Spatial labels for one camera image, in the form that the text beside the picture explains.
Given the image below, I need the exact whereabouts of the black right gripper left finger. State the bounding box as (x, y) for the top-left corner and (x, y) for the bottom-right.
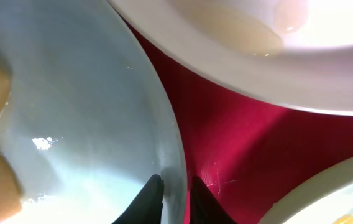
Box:
(112, 174), (164, 224)

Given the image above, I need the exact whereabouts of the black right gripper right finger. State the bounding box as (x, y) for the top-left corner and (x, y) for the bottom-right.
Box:
(190, 176), (236, 224)

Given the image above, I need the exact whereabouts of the light blue plate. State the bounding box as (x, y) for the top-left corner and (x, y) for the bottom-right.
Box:
(0, 0), (187, 223)

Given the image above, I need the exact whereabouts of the cream white plate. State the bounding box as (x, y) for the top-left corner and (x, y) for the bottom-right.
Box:
(110, 0), (353, 116)

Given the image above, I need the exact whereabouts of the red plastic serving tray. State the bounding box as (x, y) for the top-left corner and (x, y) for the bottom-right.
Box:
(135, 32), (353, 223)

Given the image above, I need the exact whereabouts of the pale green plate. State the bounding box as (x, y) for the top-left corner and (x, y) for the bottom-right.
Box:
(259, 157), (353, 224)

